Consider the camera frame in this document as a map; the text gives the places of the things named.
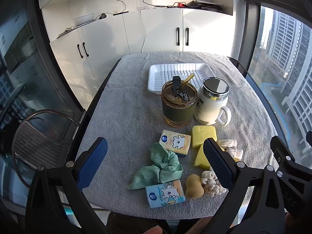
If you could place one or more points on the metal mesh chair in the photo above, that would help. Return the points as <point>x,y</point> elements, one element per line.
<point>36,141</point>

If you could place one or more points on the person's left hand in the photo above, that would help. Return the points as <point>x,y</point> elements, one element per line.
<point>151,230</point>

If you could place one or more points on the white mug with chrome lid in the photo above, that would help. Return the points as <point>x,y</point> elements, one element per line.
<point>207,109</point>

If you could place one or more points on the white bowl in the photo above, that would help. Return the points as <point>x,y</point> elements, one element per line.
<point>84,19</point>

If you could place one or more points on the black flat phone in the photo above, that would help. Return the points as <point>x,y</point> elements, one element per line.
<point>120,13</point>

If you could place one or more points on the tissue pack with bear print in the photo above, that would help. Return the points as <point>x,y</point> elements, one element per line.
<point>174,142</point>
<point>163,195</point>

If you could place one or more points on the tan gourd-shaped sponge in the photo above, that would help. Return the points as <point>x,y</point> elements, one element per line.
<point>193,187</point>

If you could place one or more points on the black window frame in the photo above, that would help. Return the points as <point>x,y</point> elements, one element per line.
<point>251,29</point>

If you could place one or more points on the grey towel table cover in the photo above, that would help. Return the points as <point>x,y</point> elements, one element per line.
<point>131,107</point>

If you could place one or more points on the person's dark trousers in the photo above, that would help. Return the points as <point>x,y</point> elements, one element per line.
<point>126,221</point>

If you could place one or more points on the high-rise buildings outside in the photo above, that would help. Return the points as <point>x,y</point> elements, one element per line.
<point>285,53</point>

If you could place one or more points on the red small device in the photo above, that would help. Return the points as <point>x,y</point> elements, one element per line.
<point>181,4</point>

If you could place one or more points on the green cloth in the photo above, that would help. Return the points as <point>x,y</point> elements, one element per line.
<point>160,162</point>

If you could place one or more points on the yellow sponge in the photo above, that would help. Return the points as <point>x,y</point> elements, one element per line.
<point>201,160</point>
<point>202,135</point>

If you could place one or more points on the white lower cabinet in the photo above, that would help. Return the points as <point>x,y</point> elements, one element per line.
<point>158,29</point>

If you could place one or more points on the amber glass tumbler green sleeve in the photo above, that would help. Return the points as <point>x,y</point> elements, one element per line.
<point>178,112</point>

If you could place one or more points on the white plastic tray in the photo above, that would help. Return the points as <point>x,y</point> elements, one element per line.
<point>170,73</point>

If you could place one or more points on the glass sliding door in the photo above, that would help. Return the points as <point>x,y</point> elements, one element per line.
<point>22,65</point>

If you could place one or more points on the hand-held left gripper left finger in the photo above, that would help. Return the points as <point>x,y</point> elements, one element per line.
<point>93,162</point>

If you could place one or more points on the black power adapter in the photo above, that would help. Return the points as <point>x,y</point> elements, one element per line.
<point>102,16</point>

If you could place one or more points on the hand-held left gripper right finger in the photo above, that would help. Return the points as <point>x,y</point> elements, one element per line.
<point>217,162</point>

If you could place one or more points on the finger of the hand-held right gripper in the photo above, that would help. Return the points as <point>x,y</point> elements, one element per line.
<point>309,139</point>
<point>280,148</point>

